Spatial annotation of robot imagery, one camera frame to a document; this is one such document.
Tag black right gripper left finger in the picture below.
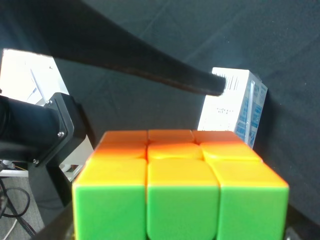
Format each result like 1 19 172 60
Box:
31 203 75 240

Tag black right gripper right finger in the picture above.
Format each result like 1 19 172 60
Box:
0 0 226 96

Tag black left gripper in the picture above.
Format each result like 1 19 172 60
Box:
28 92 87 223

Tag colourful puzzle cube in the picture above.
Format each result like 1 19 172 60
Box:
72 129 289 240

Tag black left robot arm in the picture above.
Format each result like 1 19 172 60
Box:
0 92 87 225

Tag white blue milk carton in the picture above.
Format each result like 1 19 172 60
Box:
197 67 268 148

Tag black tablecloth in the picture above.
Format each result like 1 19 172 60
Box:
0 0 320 226

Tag black floor cables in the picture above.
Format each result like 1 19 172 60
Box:
0 179 37 238

